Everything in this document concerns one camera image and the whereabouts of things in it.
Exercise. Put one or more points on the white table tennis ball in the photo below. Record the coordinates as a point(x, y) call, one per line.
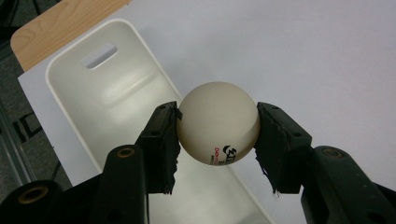
point(218, 123)

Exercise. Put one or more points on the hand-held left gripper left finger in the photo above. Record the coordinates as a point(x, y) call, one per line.
point(158, 149)

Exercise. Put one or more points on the white plastic bin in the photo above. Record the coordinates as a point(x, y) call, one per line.
point(109, 109)

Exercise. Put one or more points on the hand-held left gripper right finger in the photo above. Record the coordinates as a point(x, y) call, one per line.
point(281, 149)

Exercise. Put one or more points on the grey metal rail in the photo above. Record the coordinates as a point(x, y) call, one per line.
point(12, 149)

